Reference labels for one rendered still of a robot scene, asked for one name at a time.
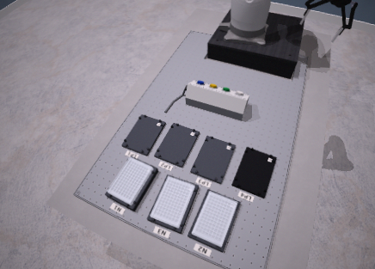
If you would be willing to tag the white microplate lid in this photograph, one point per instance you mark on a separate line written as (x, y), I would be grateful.
(215, 218)
(129, 180)
(172, 201)

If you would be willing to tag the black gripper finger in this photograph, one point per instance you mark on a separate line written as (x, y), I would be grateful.
(344, 26)
(311, 6)

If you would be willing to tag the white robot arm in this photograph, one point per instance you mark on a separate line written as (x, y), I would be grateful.
(248, 22)

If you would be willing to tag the white label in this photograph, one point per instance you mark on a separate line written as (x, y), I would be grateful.
(165, 165)
(203, 182)
(202, 250)
(129, 153)
(117, 208)
(246, 196)
(161, 232)

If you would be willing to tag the white button panel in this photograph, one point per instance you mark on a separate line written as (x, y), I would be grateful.
(215, 99)

